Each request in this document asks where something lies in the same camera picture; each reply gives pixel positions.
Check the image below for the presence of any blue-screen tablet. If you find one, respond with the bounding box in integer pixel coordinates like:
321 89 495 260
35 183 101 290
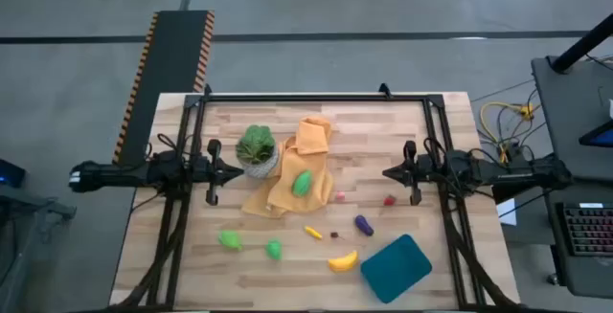
578 119 613 148

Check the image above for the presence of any yellow cable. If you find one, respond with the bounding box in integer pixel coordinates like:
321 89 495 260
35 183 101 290
479 101 536 164

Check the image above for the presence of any orange cloth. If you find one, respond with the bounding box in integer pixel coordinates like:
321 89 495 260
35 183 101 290
240 115 335 219

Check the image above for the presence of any grey metal stand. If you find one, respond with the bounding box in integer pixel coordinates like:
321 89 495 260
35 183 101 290
0 183 78 313

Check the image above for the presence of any black aluminium table frame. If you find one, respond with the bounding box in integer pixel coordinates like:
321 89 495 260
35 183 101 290
109 82 523 313

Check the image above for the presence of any dark green striped toy vegetable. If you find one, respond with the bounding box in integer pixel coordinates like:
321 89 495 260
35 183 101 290
291 168 315 198

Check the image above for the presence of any white paper sheet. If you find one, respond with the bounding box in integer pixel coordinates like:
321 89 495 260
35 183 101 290
495 197 519 227

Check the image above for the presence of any black mat with hazard stripes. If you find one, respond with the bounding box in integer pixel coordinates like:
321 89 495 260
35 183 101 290
112 10 216 166

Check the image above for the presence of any dark desk with keyboard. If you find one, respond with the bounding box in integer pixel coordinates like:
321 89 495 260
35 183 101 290
545 178 613 300

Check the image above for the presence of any purple toy eggplant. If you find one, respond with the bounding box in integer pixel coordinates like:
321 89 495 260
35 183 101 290
353 213 375 237

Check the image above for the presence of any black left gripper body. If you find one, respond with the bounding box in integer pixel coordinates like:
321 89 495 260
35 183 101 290
191 138 226 207

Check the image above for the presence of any black device with blue light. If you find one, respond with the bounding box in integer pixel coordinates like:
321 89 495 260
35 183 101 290
0 158 28 190

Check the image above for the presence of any succulent in white patterned pot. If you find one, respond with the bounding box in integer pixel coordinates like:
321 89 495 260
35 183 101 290
234 123 282 180

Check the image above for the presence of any bumpy light green toy vegetable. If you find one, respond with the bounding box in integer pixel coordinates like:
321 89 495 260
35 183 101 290
217 229 244 252

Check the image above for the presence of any black backlit keyboard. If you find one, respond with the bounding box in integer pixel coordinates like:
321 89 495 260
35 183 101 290
562 206 613 257

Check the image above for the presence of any yellow toy banana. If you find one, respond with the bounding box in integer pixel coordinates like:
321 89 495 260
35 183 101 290
327 249 360 274

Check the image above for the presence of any black pole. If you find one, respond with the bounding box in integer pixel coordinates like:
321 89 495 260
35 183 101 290
549 11 613 74

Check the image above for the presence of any grey desk with pole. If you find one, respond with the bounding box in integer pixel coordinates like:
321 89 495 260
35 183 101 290
530 56 613 183

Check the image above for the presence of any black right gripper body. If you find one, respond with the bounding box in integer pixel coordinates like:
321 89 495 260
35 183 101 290
403 140 449 207

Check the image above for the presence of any smooth light green toy fruit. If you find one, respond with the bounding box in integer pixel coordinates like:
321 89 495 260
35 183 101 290
264 238 284 261

